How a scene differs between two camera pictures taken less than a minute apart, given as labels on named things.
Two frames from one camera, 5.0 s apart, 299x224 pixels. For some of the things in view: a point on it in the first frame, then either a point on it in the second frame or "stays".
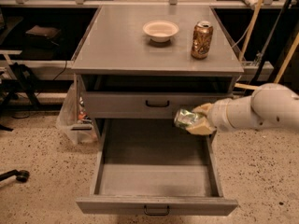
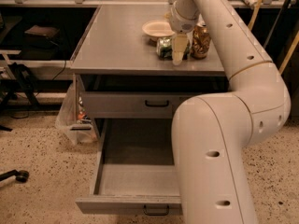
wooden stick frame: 246,38 stays
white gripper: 217,116 to 181,24
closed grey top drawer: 144,105 stays
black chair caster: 21,175 stays
